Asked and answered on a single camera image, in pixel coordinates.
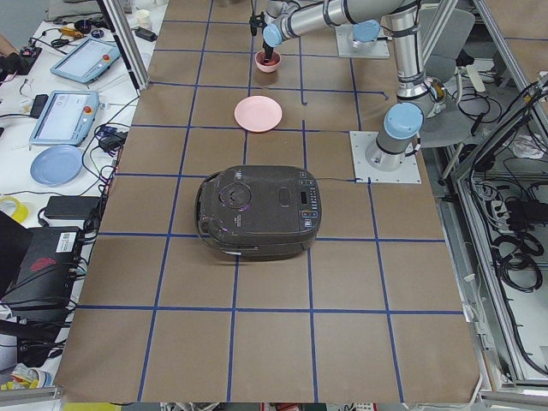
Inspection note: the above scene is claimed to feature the pink bowl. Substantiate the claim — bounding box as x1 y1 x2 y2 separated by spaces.
254 51 281 74

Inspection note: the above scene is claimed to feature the red apple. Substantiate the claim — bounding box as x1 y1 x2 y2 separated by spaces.
257 54 278 67

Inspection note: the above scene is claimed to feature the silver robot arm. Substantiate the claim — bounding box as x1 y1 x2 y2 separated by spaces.
259 0 438 118

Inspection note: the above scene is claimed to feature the pink plate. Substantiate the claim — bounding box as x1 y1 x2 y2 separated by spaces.
234 96 283 133

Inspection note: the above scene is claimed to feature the blue plate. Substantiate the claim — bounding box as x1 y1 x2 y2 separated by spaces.
30 145 83 187

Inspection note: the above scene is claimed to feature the purple white cup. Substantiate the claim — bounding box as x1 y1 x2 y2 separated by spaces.
135 9 152 30

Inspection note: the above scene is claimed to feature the dark rice cooker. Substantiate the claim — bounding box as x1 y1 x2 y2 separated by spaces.
194 165 322 259

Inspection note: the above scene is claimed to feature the far blue teach pendant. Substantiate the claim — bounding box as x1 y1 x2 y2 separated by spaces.
50 38 121 84

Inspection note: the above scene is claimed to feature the blue teach pendant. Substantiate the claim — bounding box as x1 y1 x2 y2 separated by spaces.
29 90 99 146
50 38 121 84

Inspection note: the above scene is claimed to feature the white chair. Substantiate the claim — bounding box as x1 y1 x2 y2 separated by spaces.
419 9 475 148

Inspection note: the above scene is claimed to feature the near blue teach pendant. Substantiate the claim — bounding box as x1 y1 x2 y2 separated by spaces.
29 90 99 146

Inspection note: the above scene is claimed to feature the black power adapter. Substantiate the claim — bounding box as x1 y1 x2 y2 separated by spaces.
38 196 99 226

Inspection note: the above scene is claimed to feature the yellow tape roll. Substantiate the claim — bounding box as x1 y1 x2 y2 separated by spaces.
0 196 29 223

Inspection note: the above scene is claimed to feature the black computer box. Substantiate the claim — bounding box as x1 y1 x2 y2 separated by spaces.
1 227 83 311

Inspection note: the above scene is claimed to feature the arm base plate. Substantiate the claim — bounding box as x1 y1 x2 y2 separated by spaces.
349 131 421 184
336 25 390 59

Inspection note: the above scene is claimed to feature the aluminium frame post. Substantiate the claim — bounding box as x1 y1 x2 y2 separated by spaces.
97 0 149 92

